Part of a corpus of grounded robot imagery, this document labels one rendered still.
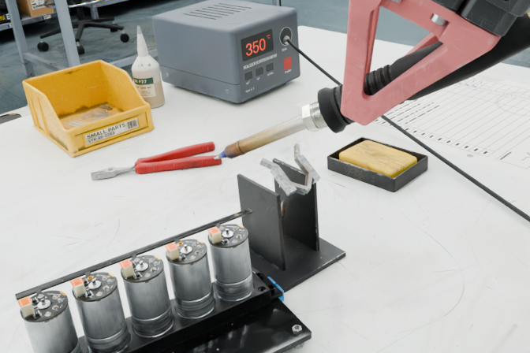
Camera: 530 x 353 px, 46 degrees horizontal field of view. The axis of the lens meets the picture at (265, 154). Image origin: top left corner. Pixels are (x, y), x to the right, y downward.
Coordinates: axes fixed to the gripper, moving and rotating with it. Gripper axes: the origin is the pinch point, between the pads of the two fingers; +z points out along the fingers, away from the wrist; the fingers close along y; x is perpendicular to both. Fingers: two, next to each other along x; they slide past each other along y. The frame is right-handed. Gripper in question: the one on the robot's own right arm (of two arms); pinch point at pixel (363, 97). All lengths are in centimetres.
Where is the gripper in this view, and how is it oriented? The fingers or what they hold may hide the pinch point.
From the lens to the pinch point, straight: 32.0
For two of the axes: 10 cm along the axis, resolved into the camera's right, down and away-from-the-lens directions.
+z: -3.9, 7.6, 5.2
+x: 8.8, 4.7, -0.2
